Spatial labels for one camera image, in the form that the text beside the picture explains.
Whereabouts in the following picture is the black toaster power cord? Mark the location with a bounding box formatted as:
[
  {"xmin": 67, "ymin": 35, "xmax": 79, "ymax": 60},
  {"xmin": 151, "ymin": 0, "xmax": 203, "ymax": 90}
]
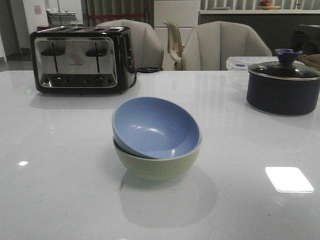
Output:
[{"xmin": 128, "ymin": 66, "xmax": 165, "ymax": 89}]

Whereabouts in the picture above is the beige upholstered chair right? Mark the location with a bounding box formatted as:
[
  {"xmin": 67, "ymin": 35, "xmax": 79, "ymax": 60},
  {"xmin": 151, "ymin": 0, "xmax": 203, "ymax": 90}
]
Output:
[{"xmin": 182, "ymin": 21, "xmax": 272, "ymax": 71}]

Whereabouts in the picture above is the white cabinet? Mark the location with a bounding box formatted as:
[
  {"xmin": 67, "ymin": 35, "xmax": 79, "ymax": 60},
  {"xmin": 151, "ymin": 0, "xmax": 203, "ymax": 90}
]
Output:
[{"xmin": 153, "ymin": 0, "xmax": 200, "ymax": 71}]

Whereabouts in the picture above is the black and chrome toaster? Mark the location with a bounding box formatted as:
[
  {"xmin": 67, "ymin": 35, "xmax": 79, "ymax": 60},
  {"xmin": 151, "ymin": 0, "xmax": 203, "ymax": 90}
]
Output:
[{"xmin": 29, "ymin": 26, "xmax": 137, "ymax": 95}]

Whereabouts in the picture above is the cream office chair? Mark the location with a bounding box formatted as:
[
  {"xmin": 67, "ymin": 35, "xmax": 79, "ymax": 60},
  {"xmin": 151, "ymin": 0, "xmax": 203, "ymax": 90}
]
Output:
[{"xmin": 163, "ymin": 21, "xmax": 184, "ymax": 71}]

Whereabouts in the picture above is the blue plastic bowl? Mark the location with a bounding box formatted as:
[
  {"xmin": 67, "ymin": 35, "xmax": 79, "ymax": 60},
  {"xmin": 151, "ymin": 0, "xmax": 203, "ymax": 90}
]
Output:
[{"xmin": 112, "ymin": 96, "xmax": 202, "ymax": 159}]

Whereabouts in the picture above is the glass pot lid blue knob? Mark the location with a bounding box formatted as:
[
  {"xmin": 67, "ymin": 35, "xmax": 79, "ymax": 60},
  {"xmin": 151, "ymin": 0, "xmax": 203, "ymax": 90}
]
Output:
[{"xmin": 248, "ymin": 48, "xmax": 320, "ymax": 81}]

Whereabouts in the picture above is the dark blue cooking pot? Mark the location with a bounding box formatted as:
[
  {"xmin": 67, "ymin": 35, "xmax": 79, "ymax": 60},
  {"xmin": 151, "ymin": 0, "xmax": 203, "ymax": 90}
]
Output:
[{"xmin": 246, "ymin": 73, "xmax": 320, "ymax": 116}]

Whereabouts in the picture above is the green plastic bowl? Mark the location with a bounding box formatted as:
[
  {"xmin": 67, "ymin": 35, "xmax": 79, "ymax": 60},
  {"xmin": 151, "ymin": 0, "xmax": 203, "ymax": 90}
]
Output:
[{"xmin": 112, "ymin": 139, "xmax": 201, "ymax": 181}]

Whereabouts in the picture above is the beige upholstered chair left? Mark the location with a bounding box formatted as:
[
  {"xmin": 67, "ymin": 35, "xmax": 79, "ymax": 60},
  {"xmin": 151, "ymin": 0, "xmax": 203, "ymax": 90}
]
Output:
[{"xmin": 97, "ymin": 19, "xmax": 164, "ymax": 68}]

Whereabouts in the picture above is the brown cloth item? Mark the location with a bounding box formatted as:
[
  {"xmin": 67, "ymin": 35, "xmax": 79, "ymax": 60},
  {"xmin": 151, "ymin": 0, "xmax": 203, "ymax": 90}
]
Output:
[{"xmin": 297, "ymin": 54, "xmax": 320, "ymax": 70}]

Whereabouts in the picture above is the beige upholstered chair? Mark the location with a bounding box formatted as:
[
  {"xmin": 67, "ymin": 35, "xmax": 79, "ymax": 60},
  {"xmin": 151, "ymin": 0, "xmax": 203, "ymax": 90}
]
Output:
[
  {"xmin": 182, "ymin": 21, "xmax": 272, "ymax": 71},
  {"xmin": 97, "ymin": 19, "xmax": 164, "ymax": 68}
]

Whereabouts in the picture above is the fruit bowl on counter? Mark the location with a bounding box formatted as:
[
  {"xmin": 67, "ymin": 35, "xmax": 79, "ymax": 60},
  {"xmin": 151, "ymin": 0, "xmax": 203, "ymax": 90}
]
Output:
[{"xmin": 258, "ymin": 0, "xmax": 281, "ymax": 10}]

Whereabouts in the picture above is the clear plastic container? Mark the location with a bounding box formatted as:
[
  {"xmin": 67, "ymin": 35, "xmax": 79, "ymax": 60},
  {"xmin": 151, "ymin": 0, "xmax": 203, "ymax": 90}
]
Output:
[{"xmin": 225, "ymin": 56, "xmax": 278, "ymax": 71}]

